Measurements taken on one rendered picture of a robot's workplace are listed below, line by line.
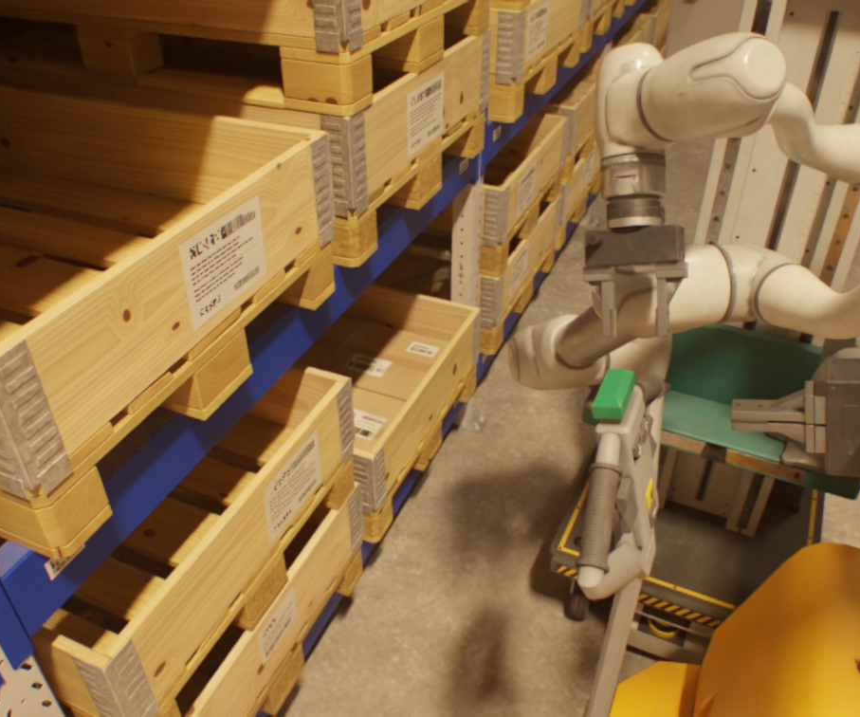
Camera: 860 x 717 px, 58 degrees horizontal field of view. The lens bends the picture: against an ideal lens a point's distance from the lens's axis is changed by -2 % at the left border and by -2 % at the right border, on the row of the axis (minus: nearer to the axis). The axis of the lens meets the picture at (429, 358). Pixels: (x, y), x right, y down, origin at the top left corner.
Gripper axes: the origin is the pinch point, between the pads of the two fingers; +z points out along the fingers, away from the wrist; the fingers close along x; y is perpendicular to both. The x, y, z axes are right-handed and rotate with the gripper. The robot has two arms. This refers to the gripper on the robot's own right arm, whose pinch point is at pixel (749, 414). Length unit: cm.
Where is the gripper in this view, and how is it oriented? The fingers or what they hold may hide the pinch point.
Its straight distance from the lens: 98.9
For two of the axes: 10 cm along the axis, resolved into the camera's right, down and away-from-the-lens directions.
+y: 4.0, -5.4, 7.4
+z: -8.8, 0.0, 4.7
